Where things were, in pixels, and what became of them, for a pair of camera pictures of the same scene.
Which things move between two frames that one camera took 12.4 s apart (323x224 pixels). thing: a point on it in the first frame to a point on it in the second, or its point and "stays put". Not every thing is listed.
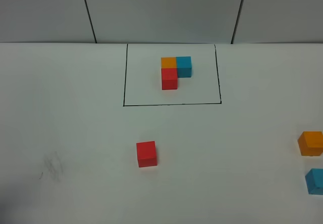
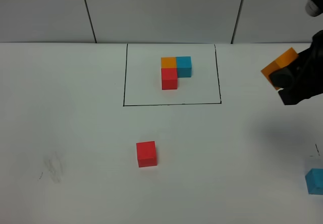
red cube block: (146, 154) stays put
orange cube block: (311, 143) to (280, 61)
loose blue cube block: (314, 181) stays put
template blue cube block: (183, 66) stays put
